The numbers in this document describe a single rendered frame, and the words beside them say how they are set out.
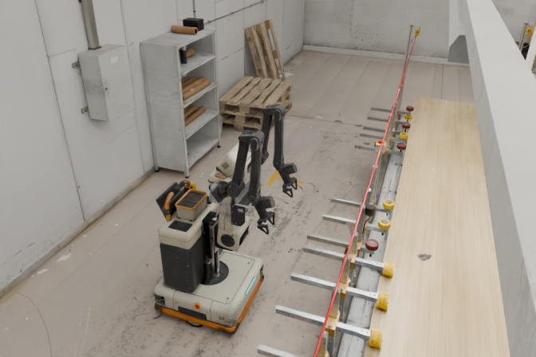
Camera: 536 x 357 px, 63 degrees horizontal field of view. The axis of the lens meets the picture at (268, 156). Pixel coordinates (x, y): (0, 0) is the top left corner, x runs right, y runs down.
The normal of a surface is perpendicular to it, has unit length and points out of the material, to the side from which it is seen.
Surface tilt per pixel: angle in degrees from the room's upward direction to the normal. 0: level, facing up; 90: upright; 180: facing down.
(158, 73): 90
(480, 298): 0
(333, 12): 90
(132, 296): 0
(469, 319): 0
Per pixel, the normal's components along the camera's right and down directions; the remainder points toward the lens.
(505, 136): 0.01, -0.88
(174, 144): -0.34, 0.43
